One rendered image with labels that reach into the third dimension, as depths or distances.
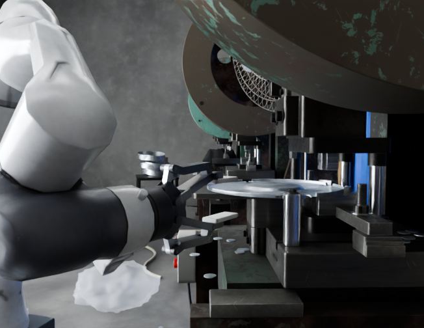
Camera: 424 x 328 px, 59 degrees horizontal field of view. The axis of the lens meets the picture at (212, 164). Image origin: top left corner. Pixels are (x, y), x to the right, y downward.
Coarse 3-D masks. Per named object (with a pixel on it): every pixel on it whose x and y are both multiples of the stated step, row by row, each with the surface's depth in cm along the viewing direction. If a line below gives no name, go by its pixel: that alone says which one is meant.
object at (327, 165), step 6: (318, 156) 83; (324, 156) 81; (330, 156) 80; (336, 156) 80; (318, 162) 83; (324, 162) 81; (330, 162) 80; (336, 162) 80; (318, 168) 83; (324, 168) 81; (330, 168) 80; (336, 168) 80
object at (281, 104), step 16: (288, 96) 76; (304, 96) 74; (288, 112) 77; (304, 112) 74; (320, 112) 74; (336, 112) 74; (352, 112) 74; (288, 128) 77; (304, 128) 74; (320, 128) 74; (336, 128) 74; (352, 128) 75
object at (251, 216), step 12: (204, 192) 77; (252, 204) 78; (264, 204) 78; (276, 204) 78; (252, 216) 78; (264, 216) 78; (276, 216) 78; (252, 228) 78; (264, 228) 78; (252, 240) 78; (264, 240) 78; (252, 252) 79; (264, 252) 79
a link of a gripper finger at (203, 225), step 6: (174, 216) 55; (180, 216) 55; (174, 222) 55; (180, 222) 55; (186, 222) 57; (192, 222) 59; (198, 222) 60; (204, 222) 61; (198, 228) 65; (204, 228) 61; (210, 228) 62
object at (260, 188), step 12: (240, 180) 95; (252, 180) 96; (264, 180) 97; (276, 180) 96; (288, 180) 96; (300, 180) 94; (216, 192) 75; (228, 192) 72; (240, 192) 71; (252, 192) 75; (264, 192) 75; (276, 192) 75; (300, 192) 75; (312, 192) 75; (324, 192) 75; (336, 192) 73
